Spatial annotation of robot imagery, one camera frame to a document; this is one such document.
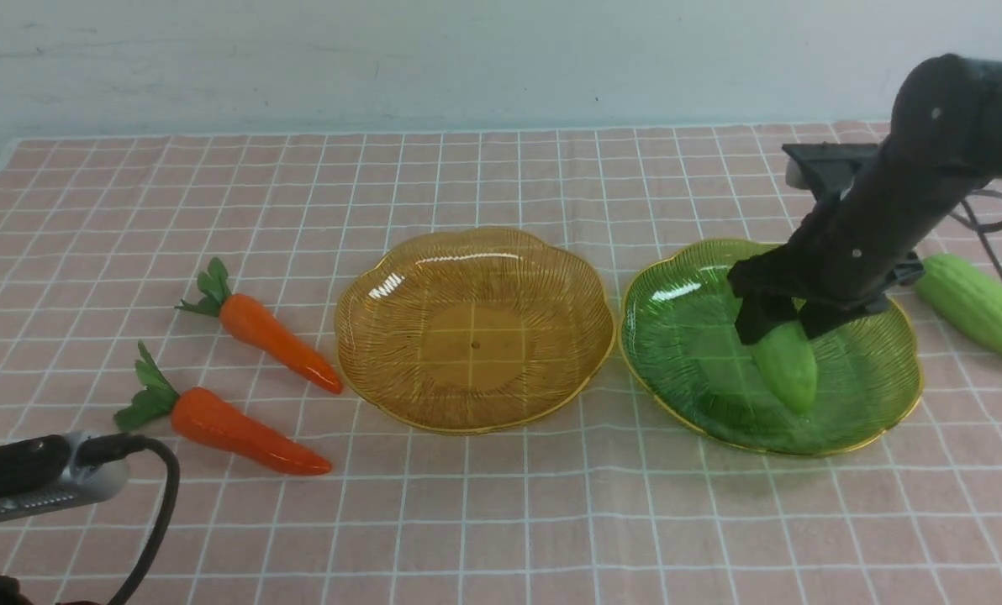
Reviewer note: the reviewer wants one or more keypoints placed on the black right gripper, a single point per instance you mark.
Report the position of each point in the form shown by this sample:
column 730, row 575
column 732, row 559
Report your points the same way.
column 843, row 251

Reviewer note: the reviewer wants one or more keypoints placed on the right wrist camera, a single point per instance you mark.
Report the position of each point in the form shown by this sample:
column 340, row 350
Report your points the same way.
column 825, row 169

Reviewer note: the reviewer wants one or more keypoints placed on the amber plastic plate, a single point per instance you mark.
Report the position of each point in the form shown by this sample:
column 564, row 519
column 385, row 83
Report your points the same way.
column 472, row 331

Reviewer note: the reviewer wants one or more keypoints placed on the pink checkered tablecloth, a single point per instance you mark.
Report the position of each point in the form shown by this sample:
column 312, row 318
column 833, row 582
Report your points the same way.
column 608, row 501

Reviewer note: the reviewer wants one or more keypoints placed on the green toy cucumber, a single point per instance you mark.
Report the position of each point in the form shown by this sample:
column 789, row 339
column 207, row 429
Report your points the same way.
column 785, row 359
column 964, row 296

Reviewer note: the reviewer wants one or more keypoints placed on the green plastic plate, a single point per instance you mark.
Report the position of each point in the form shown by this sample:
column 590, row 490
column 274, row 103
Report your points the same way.
column 678, row 340

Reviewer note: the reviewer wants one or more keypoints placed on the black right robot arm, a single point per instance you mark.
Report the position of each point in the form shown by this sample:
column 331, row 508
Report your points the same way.
column 954, row 103

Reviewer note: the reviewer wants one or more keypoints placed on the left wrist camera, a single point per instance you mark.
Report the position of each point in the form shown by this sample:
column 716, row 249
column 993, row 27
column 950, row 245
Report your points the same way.
column 59, row 472

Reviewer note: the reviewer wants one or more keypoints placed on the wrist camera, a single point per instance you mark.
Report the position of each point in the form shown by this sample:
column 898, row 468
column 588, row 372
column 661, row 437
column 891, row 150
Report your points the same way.
column 825, row 169
column 59, row 472

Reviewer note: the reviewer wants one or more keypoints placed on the orange toy carrot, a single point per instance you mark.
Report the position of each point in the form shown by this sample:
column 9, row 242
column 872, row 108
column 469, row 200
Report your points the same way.
column 206, row 419
column 247, row 320

